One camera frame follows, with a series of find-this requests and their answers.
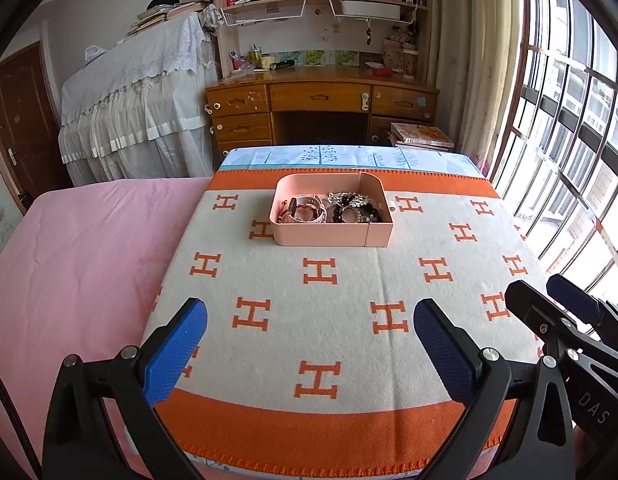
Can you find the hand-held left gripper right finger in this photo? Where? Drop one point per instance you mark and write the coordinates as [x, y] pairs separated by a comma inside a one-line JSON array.
[[444, 355]]

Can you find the pen jar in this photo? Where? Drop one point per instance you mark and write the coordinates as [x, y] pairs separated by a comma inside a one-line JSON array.
[[254, 57]]

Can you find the white plastic basin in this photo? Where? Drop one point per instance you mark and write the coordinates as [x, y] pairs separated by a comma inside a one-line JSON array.
[[370, 9]]

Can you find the pink bed sheet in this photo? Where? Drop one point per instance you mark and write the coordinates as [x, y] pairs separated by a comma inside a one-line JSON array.
[[79, 270]]

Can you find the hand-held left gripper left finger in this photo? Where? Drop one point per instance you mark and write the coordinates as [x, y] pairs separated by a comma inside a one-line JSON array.
[[176, 352]]

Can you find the cream curtain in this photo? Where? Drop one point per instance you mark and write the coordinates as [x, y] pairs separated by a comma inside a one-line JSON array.
[[469, 70]]

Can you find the stack of large books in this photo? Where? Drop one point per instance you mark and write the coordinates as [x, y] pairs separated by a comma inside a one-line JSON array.
[[421, 135]]

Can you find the white lace cloth cover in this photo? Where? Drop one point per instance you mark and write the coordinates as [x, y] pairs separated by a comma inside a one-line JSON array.
[[129, 90]]

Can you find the pile of old books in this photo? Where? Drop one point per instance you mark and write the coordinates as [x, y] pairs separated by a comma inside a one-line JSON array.
[[156, 16]]

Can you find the red dish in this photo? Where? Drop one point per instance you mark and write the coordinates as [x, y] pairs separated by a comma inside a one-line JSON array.
[[381, 72]]

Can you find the wooden bookshelf hutch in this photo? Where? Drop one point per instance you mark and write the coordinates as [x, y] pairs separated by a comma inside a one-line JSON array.
[[228, 50]]

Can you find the lidded floral cup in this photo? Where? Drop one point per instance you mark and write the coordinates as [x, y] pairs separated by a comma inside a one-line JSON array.
[[410, 64]]

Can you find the rhinestone leaf hair comb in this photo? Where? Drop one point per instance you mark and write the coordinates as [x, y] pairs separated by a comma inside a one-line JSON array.
[[346, 199]]

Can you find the black hat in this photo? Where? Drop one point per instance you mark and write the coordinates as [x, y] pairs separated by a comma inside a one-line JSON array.
[[162, 2]]

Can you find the orange patterned blanket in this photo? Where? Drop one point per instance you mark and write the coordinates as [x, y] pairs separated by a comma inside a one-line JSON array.
[[339, 310]]

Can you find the wooden desk with drawers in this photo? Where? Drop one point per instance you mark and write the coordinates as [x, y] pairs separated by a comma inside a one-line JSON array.
[[314, 97]]

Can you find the hanging keys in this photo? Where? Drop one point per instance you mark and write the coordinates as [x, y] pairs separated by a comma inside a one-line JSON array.
[[369, 36]]

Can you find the black flashlight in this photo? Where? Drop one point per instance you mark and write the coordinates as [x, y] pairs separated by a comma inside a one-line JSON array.
[[282, 64]]

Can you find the metal window grille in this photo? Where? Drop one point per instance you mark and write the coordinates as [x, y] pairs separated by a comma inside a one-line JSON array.
[[559, 110]]

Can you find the plush toy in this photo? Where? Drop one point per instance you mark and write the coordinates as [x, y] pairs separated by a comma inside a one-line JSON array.
[[400, 41]]

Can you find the pink plastic tray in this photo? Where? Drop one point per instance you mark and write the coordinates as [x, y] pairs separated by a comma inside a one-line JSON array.
[[319, 235]]

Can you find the blue tree print sheet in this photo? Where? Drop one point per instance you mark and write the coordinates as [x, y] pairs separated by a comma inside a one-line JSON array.
[[269, 156]]

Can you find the pink smartwatch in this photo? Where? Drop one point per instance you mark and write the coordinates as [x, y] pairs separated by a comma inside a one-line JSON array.
[[309, 204]]

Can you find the white drawer safety lock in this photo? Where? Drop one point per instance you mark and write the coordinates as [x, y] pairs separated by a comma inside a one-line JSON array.
[[365, 101]]

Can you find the brown wooden door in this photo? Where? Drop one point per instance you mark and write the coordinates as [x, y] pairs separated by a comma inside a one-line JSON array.
[[24, 130]]

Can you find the floral storage tin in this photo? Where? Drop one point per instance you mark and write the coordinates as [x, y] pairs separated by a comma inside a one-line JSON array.
[[393, 56]]

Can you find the strip of green postcards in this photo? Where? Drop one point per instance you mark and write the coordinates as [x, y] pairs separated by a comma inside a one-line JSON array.
[[324, 58]]

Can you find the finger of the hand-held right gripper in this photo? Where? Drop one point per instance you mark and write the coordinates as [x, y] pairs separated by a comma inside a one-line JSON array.
[[571, 295], [526, 300]]

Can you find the white plastic bag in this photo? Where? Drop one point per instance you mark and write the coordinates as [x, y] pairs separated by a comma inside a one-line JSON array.
[[94, 54]]

